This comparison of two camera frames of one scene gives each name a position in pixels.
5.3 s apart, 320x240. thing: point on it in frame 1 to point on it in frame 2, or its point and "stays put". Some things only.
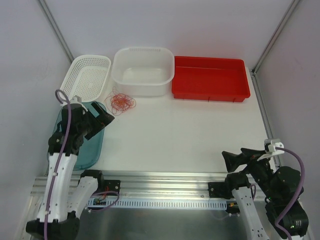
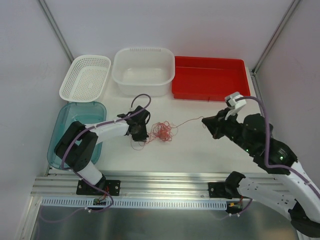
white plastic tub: x=143 y=71 stays put
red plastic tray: x=209 y=79 stays put
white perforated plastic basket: x=86 y=77 stays put
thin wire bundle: x=119 y=103 to x=145 y=144
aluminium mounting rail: x=153 y=186 stays put
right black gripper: x=245 y=161 to x=223 y=124
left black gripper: x=93 y=124 to x=139 y=125
